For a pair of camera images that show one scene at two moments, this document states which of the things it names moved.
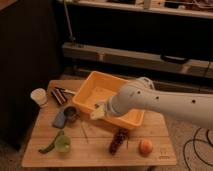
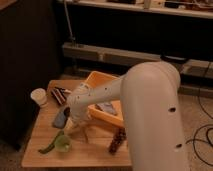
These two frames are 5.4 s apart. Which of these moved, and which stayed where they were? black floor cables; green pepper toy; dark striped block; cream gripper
Moved: cream gripper
Stayed: dark striped block; black floor cables; green pepper toy
